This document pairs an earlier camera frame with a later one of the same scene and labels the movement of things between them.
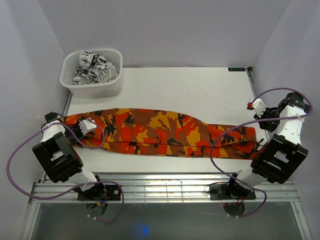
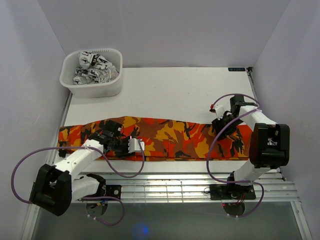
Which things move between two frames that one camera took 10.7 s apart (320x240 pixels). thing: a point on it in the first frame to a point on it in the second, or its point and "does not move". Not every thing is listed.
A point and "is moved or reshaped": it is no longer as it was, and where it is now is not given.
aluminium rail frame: x=160 y=188 does not move
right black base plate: x=232 y=191 does not move
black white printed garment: x=94 y=69 does not move
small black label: x=236 y=69 does not move
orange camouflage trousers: x=160 y=132 is moved or reshaped
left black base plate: x=100 y=192 does not move
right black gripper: x=264 y=126 to x=217 y=124
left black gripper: x=73 y=141 to x=125 y=153
